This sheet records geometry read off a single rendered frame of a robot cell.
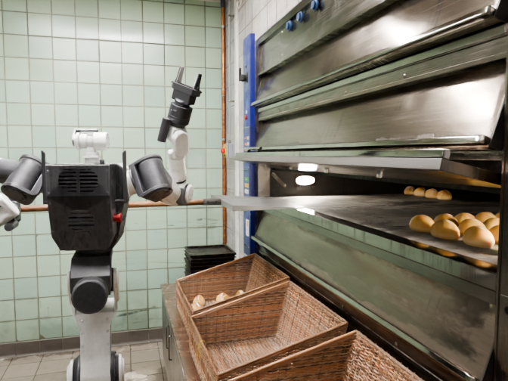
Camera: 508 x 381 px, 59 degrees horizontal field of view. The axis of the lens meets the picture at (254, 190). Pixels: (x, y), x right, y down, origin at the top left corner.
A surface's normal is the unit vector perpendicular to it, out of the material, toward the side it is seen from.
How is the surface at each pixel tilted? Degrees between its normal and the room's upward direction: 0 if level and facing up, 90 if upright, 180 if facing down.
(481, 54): 90
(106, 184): 90
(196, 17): 90
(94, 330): 80
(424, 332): 70
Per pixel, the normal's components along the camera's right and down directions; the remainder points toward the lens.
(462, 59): -0.96, 0.02
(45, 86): 0.27, 0.07
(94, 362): 0.25, -0.33
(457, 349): -0.90, -0.32
